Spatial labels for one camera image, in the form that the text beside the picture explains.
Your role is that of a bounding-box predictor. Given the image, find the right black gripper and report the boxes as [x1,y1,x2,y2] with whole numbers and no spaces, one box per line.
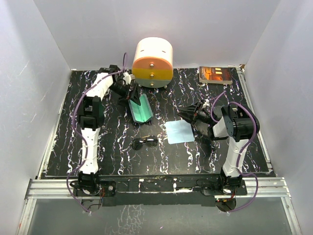
[178,101,215,125]

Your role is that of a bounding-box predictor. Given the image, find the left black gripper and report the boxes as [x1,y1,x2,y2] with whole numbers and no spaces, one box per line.
[110,82,141,109]

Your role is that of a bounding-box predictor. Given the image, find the blue-grey glasses case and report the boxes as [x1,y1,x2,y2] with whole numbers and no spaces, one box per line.
[128,94,153,124]

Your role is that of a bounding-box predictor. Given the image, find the light blue cleaning cloth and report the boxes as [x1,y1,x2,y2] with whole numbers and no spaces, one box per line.
[165,120,195,144]

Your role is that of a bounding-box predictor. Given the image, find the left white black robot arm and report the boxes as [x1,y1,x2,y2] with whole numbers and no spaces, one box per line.
[72,65,141,195]

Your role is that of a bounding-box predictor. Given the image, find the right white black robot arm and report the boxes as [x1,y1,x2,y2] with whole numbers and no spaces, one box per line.
[178,101,260,194]

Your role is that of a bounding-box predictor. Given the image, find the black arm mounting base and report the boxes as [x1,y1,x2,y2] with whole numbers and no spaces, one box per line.
[68,173,247,207]

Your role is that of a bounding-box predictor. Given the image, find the black sunglasses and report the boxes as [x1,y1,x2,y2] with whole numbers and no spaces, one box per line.
[131,136,158,150]

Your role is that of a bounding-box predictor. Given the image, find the round three-drawer cabinet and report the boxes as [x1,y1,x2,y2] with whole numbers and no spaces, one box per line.
[132,37,174,89]

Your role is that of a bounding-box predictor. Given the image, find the orange brown book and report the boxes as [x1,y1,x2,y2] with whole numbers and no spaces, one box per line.
[199,67,232,85]

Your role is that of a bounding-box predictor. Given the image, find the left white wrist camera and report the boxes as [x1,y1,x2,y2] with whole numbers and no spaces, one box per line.
[122,72,135,85]

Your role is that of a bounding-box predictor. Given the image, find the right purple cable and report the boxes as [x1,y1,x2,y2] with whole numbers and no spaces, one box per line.
[210,91,259,216]

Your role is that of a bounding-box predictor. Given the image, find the aluminium frame rail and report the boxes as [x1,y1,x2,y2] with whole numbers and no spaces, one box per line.
[20,177,302,235]

